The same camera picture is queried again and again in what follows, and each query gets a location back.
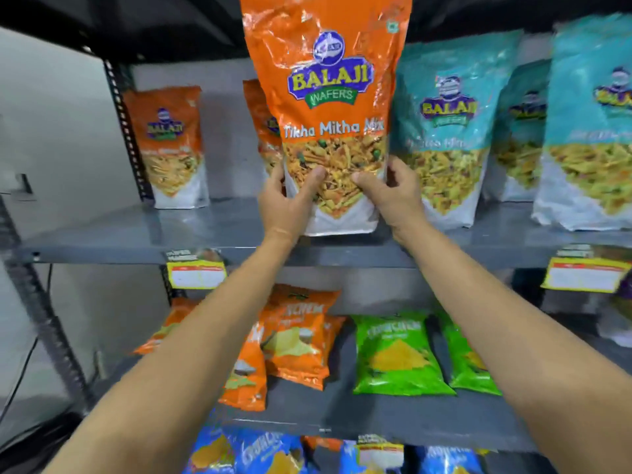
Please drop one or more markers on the purple and white packet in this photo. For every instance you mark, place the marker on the purple and white packet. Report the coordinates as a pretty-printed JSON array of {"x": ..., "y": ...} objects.
[{"x": 617, "y": 315}]

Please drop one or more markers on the orange snack mix bag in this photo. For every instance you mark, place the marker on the orange snack mix bag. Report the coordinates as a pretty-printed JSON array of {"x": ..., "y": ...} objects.
[
  {"x": 259, "y": 123},
  {"x": 168, "y": 143},
  {"x": 328, "y": 78}
]

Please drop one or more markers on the green chips packet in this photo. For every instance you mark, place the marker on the green chips packet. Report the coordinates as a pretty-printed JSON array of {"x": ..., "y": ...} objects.
[
  {"x": 397, "y": 355},
  {"x": 469, "y": 362}
]

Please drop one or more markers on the teal snack mix bag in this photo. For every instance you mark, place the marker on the teal snack mix bag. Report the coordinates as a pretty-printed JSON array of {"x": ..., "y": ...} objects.
[
  {"x": 587, "y": 133},
  {"x": 523, "y": 138},
  {"x": 449, "y": 113}
]

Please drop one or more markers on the person's right hand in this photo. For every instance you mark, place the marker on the person's right hand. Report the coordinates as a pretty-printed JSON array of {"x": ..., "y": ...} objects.
[{"x": 402, "y": 204}]

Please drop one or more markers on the person's left thumb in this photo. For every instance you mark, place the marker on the person's left thumb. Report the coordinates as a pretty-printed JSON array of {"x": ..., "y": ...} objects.
[{"x": 311, "y": 187}]

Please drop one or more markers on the blue chips packet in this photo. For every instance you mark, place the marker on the blue chips packet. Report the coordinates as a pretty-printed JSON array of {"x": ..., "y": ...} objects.
[
  {"x": 212, "y": 451},
  {"x": 269, "y": 454},
  {"x": 348, "y": 459},
  {"x": 449, "y": 461}
]

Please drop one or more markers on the person's right forearm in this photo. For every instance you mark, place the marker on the person's right forearm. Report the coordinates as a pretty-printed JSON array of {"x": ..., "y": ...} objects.
[{"x": 513, "y": 350}]

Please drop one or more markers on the person's left hand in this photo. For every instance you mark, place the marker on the person's left hand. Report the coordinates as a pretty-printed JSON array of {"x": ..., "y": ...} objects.
[{"x": 279, "y": 212}]

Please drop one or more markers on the grey metal shelf rack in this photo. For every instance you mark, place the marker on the grey metal shelf rack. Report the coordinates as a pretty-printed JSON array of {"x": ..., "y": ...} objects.
[{"x": 148, "y": 231}]

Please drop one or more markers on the person's right thumb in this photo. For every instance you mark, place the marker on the person's right thumb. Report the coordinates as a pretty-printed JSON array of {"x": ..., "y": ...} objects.
[{"x": 370, "y": 185}]

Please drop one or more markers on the person's left forearm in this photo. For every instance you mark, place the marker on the person's left forearm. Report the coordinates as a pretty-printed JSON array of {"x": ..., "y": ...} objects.
[{"x": 197, "y": 350}]

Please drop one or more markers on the yellow shelf price label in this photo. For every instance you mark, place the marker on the yellow shelf price label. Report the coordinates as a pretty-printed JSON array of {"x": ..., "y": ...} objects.
[
  {"x": 585, "y": 273},
  {"x": 379, "y": 452},
  {"x": 196, "y": 272}
]

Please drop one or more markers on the orange chips packet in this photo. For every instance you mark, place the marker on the orange chips packet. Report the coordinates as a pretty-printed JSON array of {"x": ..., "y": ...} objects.
[
  {"x": 323, "y": 443},
  {"x": 294, "y": 335},
  {"x": 170, "y": 323},
  {"x": 247, "y": 375},
  {"x": 334, "y": 330}
]

